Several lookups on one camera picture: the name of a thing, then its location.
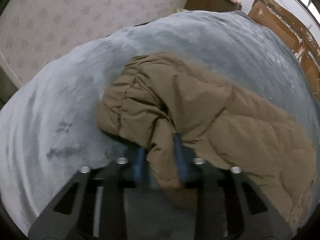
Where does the brown puffer jacket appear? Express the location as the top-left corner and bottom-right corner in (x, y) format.
(97, 52), (316, 231)

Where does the grey plush bed blanket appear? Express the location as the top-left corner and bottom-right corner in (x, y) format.
(1, 11), (319, 239)

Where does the brown wooden headboard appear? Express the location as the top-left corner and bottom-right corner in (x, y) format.
(248, 0), (319, 94)

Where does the brown wooden nightstand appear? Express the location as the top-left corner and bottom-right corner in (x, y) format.
(184, 0), (242, 12)

